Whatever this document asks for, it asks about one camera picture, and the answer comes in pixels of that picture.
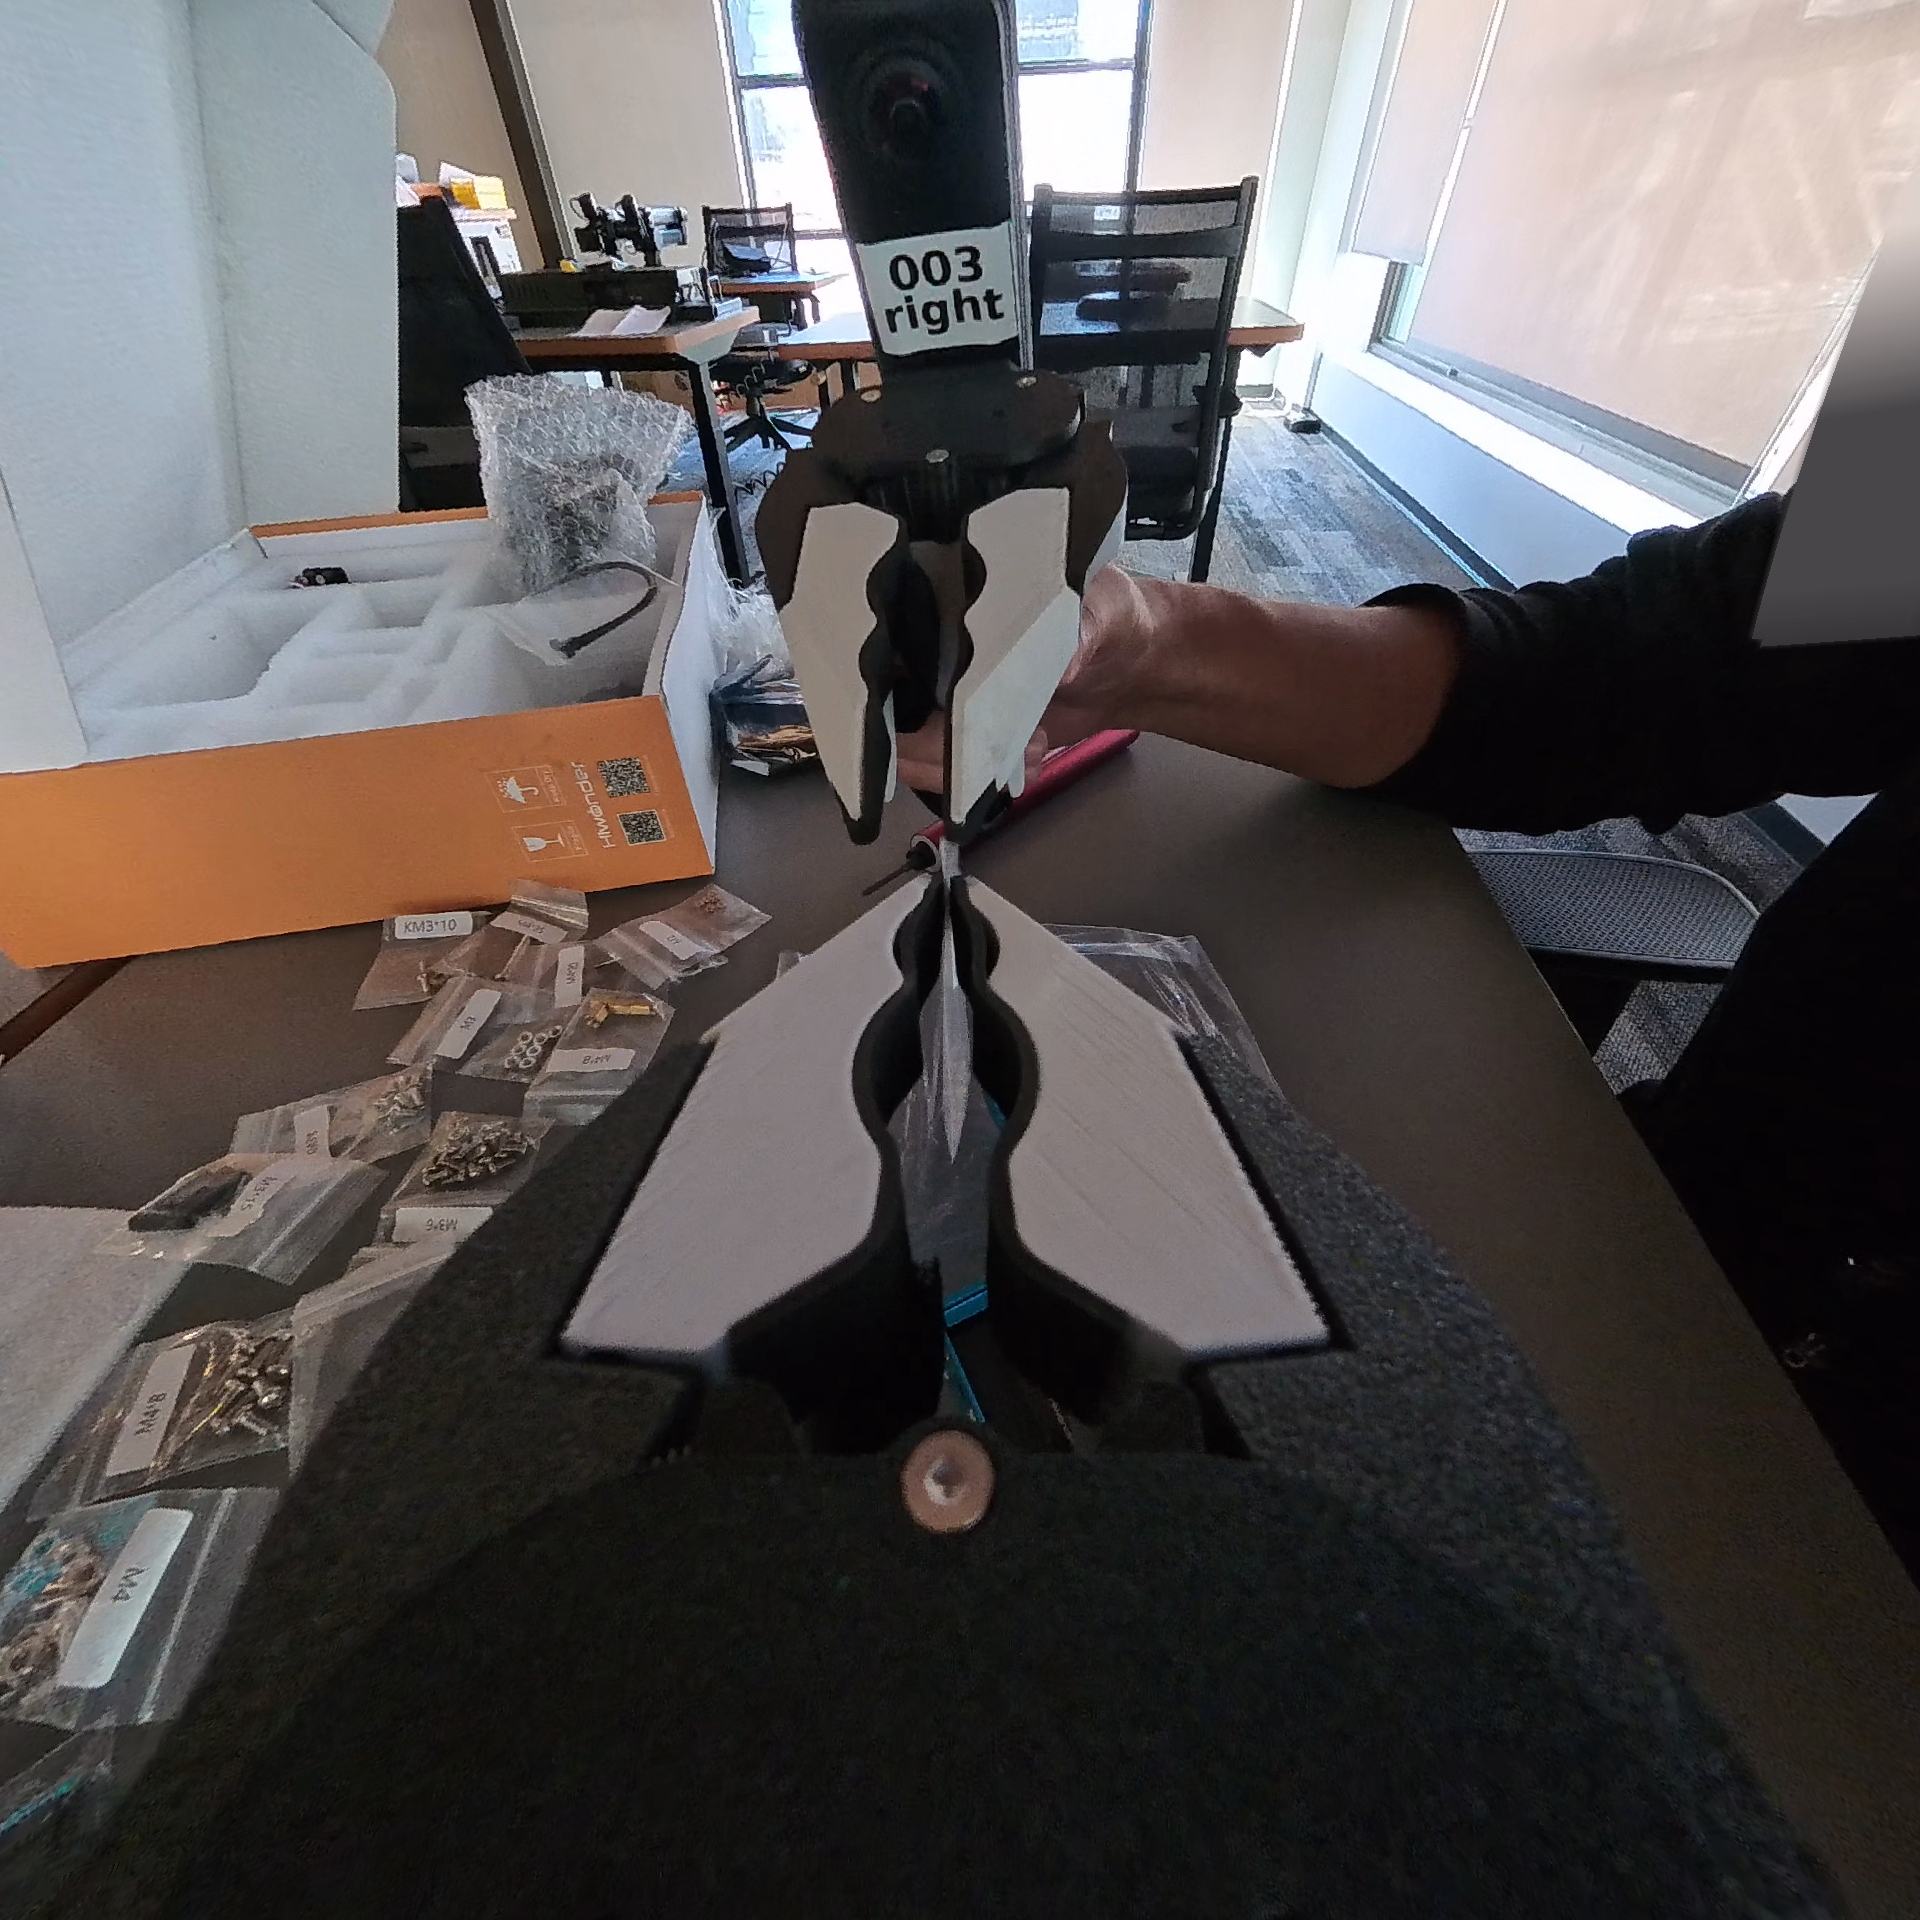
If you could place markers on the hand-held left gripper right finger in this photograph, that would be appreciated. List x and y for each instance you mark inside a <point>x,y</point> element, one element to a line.
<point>1172,1184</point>

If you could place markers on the beige roller blind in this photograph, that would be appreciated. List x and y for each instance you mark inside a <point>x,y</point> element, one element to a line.
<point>1621,224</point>

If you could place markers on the orange white cardboard box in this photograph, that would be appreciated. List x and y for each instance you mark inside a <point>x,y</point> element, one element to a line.
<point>300,839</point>

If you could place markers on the bubble wrap bundle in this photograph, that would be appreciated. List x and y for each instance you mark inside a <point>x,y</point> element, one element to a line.
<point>557,481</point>

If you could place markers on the person's right forearm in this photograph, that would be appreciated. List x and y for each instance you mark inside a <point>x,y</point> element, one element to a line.
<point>1621,690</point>

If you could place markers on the wooden edged table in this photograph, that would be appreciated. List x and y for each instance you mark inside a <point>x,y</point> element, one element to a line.
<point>661,331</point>

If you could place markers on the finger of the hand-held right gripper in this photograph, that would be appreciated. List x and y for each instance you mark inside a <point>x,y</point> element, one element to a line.
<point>833,644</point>
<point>1020,628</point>

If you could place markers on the silver antistatic bag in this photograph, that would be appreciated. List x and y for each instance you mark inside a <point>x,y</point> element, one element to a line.
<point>764,735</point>

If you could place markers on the grey chair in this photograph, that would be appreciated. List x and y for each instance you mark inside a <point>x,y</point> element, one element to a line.
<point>1621,902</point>

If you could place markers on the large window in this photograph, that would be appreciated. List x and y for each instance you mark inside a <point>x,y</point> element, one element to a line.
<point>1081,90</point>

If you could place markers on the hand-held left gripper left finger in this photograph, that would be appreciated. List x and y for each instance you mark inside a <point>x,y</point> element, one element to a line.
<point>735,1184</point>

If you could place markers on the white foam sheet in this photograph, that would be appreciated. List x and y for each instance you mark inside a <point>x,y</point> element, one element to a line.
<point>60,1319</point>

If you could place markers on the red screwdriver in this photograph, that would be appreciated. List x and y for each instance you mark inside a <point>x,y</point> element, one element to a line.
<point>1081,758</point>

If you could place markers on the black mesh chair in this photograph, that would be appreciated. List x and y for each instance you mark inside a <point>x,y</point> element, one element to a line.
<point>1156,300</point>

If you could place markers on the blue bracket with black servo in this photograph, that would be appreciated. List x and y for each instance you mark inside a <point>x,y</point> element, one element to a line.
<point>965,1302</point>

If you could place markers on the small clear zip bag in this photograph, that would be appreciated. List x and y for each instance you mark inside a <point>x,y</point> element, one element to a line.
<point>954,1049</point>

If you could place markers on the person's dark clothing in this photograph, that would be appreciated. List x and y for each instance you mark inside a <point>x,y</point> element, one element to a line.
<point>1799,1126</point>

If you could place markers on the pile of small screw bags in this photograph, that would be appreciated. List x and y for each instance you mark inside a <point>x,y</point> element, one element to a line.
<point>481,1049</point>

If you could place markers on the white foam insert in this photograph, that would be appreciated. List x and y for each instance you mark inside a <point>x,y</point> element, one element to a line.
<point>375,662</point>

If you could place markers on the black upright panel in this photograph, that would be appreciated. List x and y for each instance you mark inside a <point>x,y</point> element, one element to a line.
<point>451,345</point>

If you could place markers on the person's right hand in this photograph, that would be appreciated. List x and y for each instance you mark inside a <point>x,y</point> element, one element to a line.
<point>1172,662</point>

